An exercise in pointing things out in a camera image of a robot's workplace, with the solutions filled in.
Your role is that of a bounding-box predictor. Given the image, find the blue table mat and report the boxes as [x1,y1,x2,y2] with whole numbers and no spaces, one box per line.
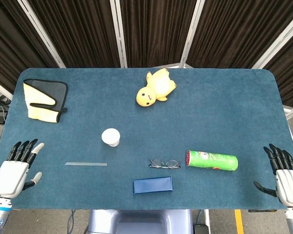
[0,67,293,212]

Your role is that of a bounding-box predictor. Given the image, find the blue rectangular box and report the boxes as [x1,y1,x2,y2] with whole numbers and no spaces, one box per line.
[133,176,174,195]

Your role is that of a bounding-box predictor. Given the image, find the black cable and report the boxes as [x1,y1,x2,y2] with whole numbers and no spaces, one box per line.
[67,209,76,234]

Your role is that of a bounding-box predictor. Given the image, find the robot base body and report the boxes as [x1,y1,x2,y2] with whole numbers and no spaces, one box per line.
[87,209,194,234]

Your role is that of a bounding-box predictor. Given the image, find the yellow plush toy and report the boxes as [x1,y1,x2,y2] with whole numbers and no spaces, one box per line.
[136,68,177,107]

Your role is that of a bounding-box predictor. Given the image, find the metal frame eyeglasses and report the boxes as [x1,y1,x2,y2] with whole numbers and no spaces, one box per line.
[148,158,181,170]

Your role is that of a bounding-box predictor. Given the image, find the green chips can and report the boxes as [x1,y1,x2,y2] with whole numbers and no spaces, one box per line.
[185,149,239,172]

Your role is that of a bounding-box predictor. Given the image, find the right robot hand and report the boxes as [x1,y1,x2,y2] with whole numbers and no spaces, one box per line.
[253,143,293,208]

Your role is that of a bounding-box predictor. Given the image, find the white paper cup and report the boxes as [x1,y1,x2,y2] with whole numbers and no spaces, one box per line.
[101,128,121,147]

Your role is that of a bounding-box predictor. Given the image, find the dark pleated curtain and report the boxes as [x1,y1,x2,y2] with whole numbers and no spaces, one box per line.
[0,0,293,108]

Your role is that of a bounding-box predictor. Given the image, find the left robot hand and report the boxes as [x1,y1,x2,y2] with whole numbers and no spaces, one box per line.
[0,138,45,199]

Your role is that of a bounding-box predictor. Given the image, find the translucent white plastic tube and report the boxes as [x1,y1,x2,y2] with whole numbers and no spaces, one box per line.
[64,162,108,167]

